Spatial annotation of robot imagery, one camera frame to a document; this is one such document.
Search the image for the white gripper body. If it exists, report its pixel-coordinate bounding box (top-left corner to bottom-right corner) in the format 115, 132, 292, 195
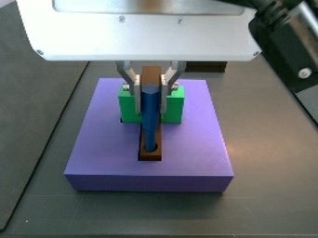
17, 0, 261, 61

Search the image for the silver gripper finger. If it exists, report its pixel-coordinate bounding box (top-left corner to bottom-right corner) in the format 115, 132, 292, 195
161, 60, 186, 113
115, 60, 142, 113

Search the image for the blue peg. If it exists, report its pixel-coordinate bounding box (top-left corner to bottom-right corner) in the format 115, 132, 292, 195
142, 84, 161, 152

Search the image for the purple base board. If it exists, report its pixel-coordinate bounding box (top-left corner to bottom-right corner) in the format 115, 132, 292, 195
65, 78, 234, 192

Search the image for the green block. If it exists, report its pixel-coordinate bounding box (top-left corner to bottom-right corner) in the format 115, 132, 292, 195
118, 84, 186, 124

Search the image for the dark grey bracket block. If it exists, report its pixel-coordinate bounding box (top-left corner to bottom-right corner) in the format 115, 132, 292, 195
186, 61, 228, 73

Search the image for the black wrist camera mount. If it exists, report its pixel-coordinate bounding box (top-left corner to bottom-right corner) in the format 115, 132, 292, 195
218, 0, 318, 93

